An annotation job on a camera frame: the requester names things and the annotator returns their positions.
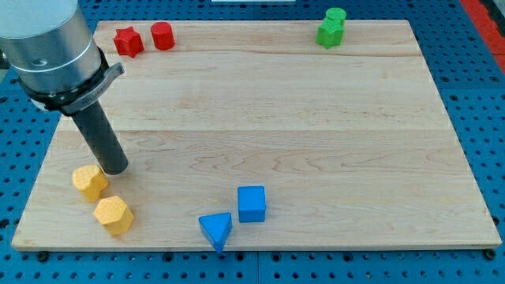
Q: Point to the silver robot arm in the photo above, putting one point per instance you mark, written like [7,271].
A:
[49,45]

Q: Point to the blue cube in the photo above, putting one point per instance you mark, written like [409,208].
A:
[251,203]

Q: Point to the blue triangle block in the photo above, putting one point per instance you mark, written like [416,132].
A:
[216,228]

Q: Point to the wooden board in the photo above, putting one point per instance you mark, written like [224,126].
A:
[352,144]

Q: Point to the green star block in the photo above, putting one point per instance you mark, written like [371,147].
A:
[330,33]

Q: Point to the red cylinder block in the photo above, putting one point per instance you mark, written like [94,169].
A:
[162,35]

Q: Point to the green cylinder block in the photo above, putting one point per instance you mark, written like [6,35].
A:
[336,15]

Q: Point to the yellow hexagon block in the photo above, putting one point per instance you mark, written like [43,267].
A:
[114,215]

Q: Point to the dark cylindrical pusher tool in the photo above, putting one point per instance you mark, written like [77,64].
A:
[100,137]

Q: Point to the red star block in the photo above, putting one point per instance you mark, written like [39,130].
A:
[128,42]

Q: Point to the yellow heart block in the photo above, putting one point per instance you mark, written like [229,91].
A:
[90,181]

